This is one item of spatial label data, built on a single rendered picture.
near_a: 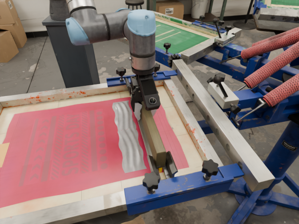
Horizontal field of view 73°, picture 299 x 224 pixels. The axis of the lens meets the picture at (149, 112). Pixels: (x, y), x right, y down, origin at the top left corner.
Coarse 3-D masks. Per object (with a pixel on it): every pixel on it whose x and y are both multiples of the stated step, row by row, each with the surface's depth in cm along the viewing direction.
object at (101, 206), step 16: (160, 80) 97; (16, 96) 87; (32, 96) 87; (48, 96) 88; (64, 96) 90; (80, 96) 92; (176, 96) 87; (0, 112) 84; (192, 128) 73; (208, 144) 67; (48, 208) 52; (64, 208) 52; (80, 208) 52; (96, 208) 52; (112, 208) 52
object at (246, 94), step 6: (240, 90) 82; (246, 90) 82; (240, 96) 78; (246, 96) 78; (252, 96) 78; (216, 102) 76; (240, 102) 78; (246, 102) 78; (252, 102) 79; (228, 108) 78; (240, 108) 80
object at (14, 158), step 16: (160, 128) 78; (112, 144) 72; (176, 144) 72; (16, 160) 67; (112, 160) 67; (144, 160) 67; (176, 160) 67; (0, 176) 62; (16, 176) 62; (80, 176) 62; (96, 176) 62; (112, 176) 62; (128, 176) 62; (0, 192) 58; (16, 192) 58; (32, 192) 58; (48, 192) 58; (64, 192) 58
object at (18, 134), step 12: (60, 108) 86; (72, 108) 86; (84, 108) 86; (96, 108) 86; (108, 108) 86; (12, 120) 81; (24, 120) 81; (108, 120) 81; (156, 120) 81; (12, 132) 76; (24, 132) 76; (108, 132) 76; (12, 144) 72; (24, 144) 72
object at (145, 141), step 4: (140, 120) 75; (140, 124) 74; (140, 128) 72; (144, 132) 71; (144, 136) 69; (144, 140) 68; (144, 144) 68; (148, 144) 67; (148, 148) 65; (148, 152) 64; (152, 156) 63
